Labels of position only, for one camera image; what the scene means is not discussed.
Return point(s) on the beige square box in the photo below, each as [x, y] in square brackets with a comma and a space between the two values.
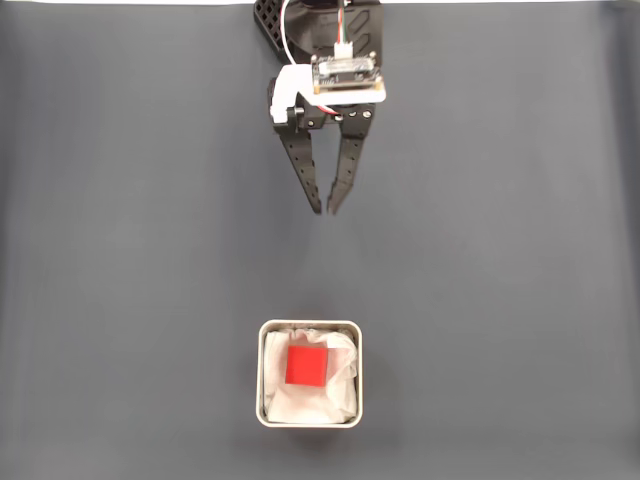
[260, 375]

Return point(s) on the camera board on white mount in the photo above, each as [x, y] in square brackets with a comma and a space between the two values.
[345, 75]

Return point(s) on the red cube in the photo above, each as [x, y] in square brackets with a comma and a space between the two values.
[306, 366]

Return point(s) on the dark grey table mat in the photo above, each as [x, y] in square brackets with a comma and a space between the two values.
[150, 250]

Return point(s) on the white tissue paper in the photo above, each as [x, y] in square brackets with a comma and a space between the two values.
[280, 405]

